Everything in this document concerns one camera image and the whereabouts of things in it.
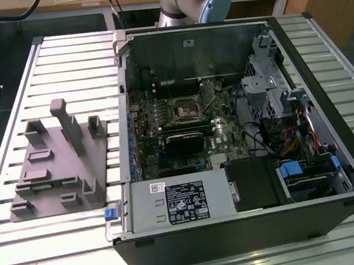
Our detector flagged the thin wire locking lever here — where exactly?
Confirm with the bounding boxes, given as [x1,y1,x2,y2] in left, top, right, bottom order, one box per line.
[163,74,174,104]

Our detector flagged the CPU socket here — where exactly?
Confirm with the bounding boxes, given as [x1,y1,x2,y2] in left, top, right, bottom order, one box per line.
[167,93,204,124]

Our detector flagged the wooden desk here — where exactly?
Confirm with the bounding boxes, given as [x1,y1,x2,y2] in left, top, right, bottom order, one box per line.
[0,0,298,48]

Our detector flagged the grey parts rack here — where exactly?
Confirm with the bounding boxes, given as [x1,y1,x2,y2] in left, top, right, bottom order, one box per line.
[0,93,119,222]

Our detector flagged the green RAM stick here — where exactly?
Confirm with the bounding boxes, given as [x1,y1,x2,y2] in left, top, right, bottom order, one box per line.
[31,179,65,191]

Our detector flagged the black case fan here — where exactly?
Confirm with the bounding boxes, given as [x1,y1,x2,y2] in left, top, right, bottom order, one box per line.
[137,65,156,92]

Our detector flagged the black RAM slot bank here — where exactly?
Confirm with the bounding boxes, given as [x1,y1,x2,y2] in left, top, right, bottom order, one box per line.
[161,118,215,135]
[153,75,202,100]

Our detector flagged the blue case latch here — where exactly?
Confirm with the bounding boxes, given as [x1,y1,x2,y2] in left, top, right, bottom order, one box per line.
[103,205,120,224]

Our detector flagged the black graphics card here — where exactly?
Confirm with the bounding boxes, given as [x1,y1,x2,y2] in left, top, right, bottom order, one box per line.
[160,128,207,158]

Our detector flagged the grey power supply unit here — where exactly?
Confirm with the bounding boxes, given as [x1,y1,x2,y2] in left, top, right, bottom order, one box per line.
[123,167,239,236]

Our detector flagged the green motherboard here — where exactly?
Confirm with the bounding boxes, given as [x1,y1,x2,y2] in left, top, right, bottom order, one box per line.
[123,75,255,182]

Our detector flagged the small silver heatsink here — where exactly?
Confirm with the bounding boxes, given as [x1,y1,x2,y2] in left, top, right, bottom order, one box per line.
[210,152,228,170]

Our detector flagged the silver metal drive cage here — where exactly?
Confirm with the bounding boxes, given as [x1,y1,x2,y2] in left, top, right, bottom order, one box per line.
[235,32,293,124]

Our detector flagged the black open PC case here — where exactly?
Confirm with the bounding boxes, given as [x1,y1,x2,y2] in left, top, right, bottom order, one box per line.
[87,0,354,265]

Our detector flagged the black plastic shroud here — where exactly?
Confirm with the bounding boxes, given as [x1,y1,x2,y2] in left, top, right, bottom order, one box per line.
[223,154,290,214]

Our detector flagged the hard disk in blue carrier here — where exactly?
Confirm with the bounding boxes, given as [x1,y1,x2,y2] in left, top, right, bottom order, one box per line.
[276,156,337,205]

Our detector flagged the small blue clip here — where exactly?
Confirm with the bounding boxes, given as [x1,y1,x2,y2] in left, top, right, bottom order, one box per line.
[329,154,341,172]

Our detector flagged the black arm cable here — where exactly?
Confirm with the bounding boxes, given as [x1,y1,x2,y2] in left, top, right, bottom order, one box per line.
[20,0,46,17]

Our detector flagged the black wire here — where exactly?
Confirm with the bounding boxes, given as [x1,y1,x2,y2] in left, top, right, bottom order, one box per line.
[242,119,278,160]

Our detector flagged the red and yellow wires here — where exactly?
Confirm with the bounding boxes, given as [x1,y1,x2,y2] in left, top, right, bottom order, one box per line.
[273,106,323,160]

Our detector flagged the grey metal bracket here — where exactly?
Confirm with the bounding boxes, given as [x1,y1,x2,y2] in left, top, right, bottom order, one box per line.
[279,84,340,162]

